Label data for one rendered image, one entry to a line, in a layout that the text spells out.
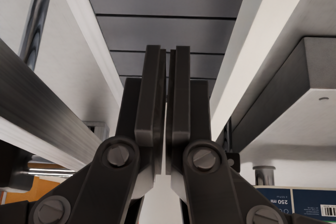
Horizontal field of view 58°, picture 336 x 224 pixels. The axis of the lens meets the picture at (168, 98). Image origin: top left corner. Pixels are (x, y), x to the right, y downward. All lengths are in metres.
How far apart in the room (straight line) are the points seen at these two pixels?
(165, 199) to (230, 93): 0.12
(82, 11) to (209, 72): 0.10
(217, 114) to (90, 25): 0.10
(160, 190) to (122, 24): 0.14
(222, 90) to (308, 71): 0.12
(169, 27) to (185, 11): 0.02
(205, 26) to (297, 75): 0.14
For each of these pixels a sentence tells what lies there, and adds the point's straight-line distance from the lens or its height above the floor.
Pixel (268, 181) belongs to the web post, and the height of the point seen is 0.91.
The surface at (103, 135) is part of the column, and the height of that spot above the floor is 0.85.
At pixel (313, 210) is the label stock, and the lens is 0.67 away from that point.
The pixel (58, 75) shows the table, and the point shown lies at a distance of 0.39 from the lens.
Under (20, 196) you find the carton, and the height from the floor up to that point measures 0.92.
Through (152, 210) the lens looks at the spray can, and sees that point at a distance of 0.26.
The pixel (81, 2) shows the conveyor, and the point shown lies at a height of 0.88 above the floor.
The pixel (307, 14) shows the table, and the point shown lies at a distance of 0.26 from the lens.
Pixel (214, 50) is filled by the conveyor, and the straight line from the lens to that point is 0.20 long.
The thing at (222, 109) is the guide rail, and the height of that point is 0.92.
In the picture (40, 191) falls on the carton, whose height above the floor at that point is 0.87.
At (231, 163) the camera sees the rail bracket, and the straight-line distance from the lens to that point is 0.45.
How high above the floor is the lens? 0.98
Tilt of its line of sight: 21 degrees down
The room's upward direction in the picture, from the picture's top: 177 degrees counter-clockwise
